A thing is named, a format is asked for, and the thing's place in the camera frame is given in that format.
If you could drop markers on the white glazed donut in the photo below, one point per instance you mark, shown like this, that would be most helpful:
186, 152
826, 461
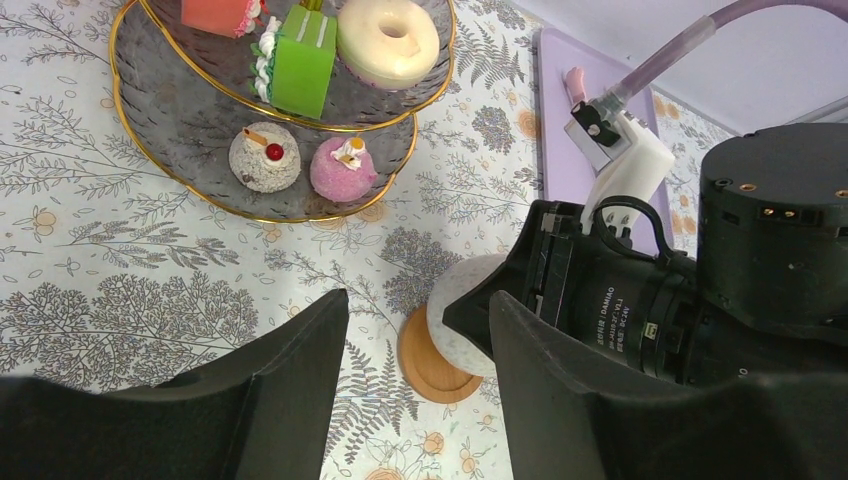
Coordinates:
390, 44

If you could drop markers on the green striped cake piece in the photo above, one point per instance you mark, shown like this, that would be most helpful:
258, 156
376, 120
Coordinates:
294, 60

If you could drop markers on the pink sugared cake ball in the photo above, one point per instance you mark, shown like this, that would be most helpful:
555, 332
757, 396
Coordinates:
342, 169

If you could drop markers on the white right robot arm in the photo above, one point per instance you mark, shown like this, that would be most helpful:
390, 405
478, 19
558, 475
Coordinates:
765, 293

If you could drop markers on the pink handled tongs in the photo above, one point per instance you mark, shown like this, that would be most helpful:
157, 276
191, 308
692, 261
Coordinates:
575, 87

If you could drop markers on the lilac plastic tray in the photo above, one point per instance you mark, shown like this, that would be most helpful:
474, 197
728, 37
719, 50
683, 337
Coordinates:
566, 174

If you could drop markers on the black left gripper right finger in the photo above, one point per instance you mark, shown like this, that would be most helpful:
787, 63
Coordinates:
571, 413

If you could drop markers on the pink cake slice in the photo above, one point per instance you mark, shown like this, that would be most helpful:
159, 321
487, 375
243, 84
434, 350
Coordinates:
229, 18

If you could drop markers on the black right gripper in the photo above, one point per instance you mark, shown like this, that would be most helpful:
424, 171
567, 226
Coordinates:
636, 309

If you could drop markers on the wooden coaster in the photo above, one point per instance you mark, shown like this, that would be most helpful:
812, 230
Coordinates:
426, 370

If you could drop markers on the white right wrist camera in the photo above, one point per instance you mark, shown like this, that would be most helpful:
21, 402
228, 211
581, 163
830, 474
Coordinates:
628, 157

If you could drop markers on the white ceramic mug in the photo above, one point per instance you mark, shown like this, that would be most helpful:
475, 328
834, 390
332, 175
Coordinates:
457, 325

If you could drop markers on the three-tier glass cake stand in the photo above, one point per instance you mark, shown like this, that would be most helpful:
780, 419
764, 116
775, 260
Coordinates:
183, 95

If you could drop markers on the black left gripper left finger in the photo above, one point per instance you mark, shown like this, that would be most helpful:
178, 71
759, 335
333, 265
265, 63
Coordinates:
262, 411

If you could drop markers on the grey speckled cake ball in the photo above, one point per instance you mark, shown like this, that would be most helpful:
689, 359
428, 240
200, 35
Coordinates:
265, 157

